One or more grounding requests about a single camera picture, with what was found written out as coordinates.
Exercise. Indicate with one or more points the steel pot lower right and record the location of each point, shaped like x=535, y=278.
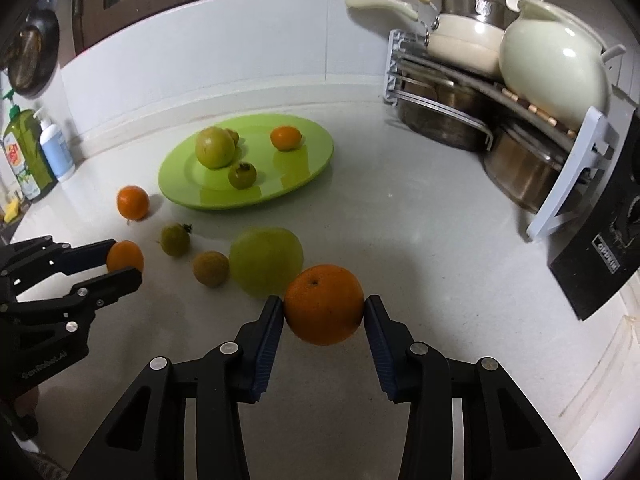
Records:
x=523, y=166

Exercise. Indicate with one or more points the cream saucepan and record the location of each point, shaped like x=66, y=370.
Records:
x=455, y=40

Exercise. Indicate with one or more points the green apple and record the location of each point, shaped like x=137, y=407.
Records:
x=263, y=261

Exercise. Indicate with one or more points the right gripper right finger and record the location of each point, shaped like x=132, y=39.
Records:
x=504, y=437

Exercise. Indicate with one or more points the metal pot rack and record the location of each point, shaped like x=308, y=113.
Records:
x=590, y=150

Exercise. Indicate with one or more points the steel pot lower left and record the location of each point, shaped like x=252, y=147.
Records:
x=445, y=112

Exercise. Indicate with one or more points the green dish soap bottle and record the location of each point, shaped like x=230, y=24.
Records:
x=20, y=143

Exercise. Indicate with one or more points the large yellow-green fruit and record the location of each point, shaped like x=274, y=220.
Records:
x=214, y=147

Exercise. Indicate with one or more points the small green persimmon on plate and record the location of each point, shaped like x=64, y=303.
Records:
x=242, y=175

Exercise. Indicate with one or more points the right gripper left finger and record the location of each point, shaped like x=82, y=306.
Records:
x=142, y=437

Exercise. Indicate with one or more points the oval orange citrus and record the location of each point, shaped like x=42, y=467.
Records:
x=286, y=138

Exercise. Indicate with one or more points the small green persimmon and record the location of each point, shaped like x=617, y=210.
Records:
x=242, y=175
x=175, y=239

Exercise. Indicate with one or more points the white blue pump bottle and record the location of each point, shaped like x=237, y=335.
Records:
x=55, y=148

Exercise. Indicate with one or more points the person's left hand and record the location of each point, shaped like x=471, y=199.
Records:
x=25, y=405

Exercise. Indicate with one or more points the green plate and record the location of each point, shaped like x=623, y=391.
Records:
x=186, y=182

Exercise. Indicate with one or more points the round orange mandarin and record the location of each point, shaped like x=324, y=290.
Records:
x=125, y=254

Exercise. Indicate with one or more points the large orange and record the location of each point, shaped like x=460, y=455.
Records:
x=324, y=305

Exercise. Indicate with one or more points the black hanging pan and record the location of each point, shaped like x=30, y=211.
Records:
x=33, y=53

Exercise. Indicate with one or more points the white ceramic pot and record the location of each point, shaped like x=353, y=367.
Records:
x=557, y=62

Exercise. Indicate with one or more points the mandarin with stem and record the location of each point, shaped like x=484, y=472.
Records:
x=133, y=203

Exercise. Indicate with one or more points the small brownish round fruit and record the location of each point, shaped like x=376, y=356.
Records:
x=211, y=269

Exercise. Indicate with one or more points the small yellow-brown fruit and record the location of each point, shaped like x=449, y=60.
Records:
x=233, y=135

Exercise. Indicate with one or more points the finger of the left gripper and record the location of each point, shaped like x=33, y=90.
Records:
x=28, y=263
x=100, y=287

